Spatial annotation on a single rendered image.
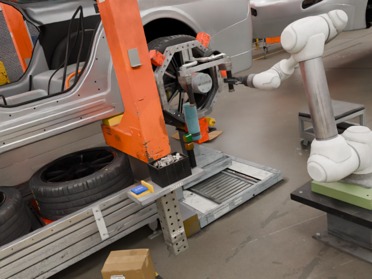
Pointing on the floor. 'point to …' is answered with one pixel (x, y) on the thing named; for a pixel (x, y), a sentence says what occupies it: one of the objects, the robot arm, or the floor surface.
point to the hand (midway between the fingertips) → (229, 79)
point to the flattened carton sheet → (208, 134)
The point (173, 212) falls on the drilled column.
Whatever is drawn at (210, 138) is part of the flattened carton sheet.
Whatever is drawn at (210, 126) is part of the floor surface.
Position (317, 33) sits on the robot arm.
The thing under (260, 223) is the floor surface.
